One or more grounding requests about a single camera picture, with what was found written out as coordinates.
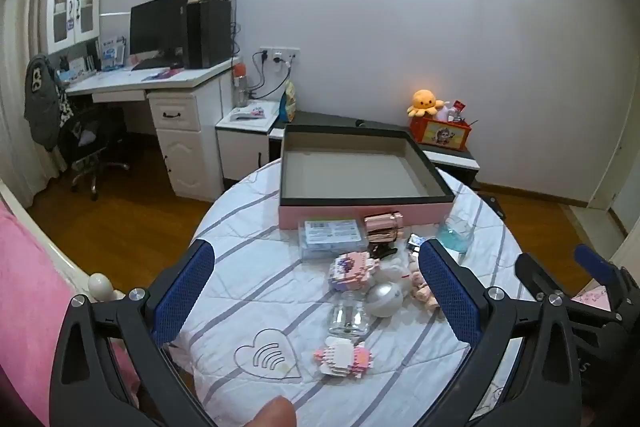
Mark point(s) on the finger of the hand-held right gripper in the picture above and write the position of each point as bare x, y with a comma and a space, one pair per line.
532, 274
595, 262

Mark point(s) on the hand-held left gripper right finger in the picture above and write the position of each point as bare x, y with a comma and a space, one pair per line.
447, 292

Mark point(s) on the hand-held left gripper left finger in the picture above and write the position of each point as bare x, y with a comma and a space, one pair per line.
184, 289

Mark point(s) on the clear bag with blue liquid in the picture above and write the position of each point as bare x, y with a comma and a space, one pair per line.
456, 234

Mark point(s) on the white astronaut toy silver helmet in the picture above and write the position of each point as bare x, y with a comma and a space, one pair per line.
385, 299

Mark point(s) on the pink box with black rim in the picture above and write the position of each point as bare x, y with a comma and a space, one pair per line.
350, 172

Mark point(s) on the person's left hand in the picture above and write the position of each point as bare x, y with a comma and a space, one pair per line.
275, 414

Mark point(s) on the pink beige toy figure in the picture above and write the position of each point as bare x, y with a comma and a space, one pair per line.
420, 287

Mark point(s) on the small black blue item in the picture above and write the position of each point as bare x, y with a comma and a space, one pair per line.
415, 243

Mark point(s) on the white striped tablecloth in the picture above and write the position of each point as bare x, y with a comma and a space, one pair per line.
260, 287

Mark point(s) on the black item on floor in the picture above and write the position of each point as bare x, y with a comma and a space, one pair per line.
494, 207

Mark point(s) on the white bedpost knob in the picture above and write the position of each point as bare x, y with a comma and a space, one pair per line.
99, 284

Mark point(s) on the rose gold metallic item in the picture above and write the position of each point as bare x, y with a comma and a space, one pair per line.
384, 229

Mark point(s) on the clear heart-shaped acrylic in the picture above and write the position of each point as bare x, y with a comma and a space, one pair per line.
250, 352

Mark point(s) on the clear glass bottle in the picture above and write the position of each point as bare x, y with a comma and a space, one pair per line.
349, 314

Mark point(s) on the clear plastic case with label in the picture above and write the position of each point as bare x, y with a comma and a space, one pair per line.
332, 237

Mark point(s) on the low cabinet with dark top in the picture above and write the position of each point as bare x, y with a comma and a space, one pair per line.
450, 154

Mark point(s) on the pink blanket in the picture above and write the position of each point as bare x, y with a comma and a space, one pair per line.
35, 307

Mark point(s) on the white bedside cabinet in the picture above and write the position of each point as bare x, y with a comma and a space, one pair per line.
245, 147

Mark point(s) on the orange printed storage box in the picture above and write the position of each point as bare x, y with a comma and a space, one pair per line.
442, 136

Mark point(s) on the white desk with drawers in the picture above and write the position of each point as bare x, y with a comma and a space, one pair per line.
190, 132

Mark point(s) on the black office chair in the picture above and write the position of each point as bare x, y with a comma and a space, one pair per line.
92, 137

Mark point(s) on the pink stuffed toy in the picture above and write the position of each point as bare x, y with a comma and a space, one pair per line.
447, 112

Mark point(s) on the pink printed booklet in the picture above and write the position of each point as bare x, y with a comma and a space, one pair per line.
247, 113

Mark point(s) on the orange octopus plush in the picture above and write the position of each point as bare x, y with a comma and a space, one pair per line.
425, 103

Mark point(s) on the blue yellow snack bag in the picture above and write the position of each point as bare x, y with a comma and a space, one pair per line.
289, 104

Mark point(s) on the water bottle with orange lid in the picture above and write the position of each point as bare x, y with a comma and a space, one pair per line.
241, 84

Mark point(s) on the pink book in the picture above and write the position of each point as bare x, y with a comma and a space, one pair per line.
162, 74

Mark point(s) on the grey jacket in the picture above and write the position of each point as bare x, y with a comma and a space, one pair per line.
42, 102

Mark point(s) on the blue white boxes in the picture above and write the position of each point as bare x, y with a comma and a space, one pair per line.
112, 52

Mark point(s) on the black computer tower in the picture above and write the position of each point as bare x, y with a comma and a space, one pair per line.
210, 34

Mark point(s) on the black computer monitor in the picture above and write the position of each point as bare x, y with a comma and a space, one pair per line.
157, 24

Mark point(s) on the white wall power outlet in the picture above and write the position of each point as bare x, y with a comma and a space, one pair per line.
280, 54

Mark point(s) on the white wall cabinet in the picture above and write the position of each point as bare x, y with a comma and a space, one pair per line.
70, 9

